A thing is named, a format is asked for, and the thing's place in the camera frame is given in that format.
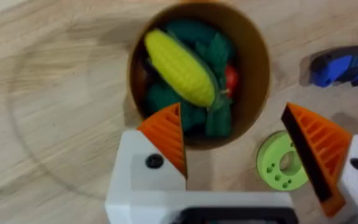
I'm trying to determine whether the blue electric screwdriver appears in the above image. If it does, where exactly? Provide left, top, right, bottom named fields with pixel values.
left=308, top=45, right=358, bottom=88

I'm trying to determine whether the white orange left gripper left finger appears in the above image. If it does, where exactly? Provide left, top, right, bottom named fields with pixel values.
left=108, top=102, right=188, bottom=195

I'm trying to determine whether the brown tub of toy vegetables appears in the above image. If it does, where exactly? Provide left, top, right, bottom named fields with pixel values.
left=126, top=1, right=272, bottom=151

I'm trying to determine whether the white orange left gripper right finger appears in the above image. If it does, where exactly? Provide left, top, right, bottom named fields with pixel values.
left=280, top=102, right=358, bottom=224

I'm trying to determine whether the green disc with holes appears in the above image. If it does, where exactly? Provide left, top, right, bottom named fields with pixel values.
left=255, top=130, right=310, bottom=192

